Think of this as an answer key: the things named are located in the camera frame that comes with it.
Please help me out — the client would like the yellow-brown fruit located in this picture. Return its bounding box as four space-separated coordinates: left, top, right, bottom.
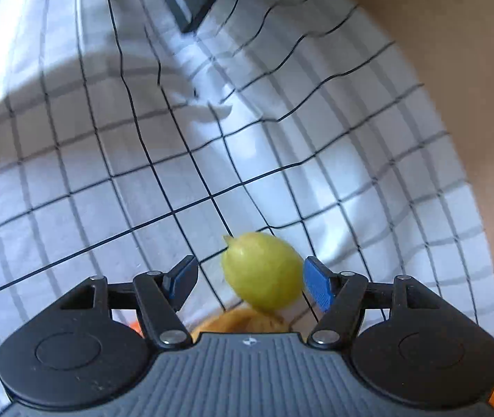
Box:
190 306 292 342

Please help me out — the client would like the white checked bed sheet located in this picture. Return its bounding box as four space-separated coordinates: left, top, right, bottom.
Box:
0 0 494 404

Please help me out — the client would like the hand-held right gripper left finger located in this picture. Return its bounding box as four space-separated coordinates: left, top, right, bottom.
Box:
58 255 200 351

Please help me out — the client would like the yellow-green lemon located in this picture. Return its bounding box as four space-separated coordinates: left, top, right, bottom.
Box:
221 231 304 313

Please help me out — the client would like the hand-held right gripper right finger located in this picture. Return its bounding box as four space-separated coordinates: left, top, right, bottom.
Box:
302 256 477 351

